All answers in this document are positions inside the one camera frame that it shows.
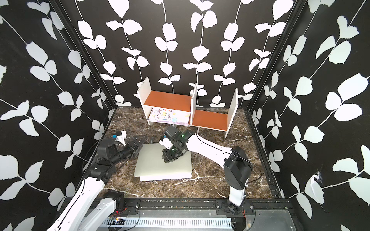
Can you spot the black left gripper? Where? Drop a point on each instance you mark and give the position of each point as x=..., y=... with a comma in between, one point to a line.
x=135, y=148

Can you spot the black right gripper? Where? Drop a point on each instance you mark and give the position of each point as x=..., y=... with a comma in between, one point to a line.
x=168, y=156

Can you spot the silver laptop computer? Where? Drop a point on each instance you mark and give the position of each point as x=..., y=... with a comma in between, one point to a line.
x=151, y=166

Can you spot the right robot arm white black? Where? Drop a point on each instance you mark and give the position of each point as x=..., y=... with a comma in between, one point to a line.
x=234, y=161

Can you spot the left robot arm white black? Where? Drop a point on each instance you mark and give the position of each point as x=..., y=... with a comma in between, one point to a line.
x=92, y=179

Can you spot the colourful cartoon notebook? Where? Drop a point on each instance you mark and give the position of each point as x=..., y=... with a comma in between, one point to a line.
x=173, y=117

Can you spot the white shelf with orange boards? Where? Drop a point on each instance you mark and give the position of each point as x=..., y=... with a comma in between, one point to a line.
x=198, y=118

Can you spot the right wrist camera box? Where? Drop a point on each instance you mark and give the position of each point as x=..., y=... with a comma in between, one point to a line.
x=166, y=143

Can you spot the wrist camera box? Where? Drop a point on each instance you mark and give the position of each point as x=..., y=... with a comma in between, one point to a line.
x=120, y=136
x=166, y=143

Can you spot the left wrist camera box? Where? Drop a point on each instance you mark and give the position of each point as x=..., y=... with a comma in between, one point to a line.
x=120, y=136

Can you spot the black base rail with vent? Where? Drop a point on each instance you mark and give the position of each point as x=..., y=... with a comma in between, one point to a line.
x=130, y=214

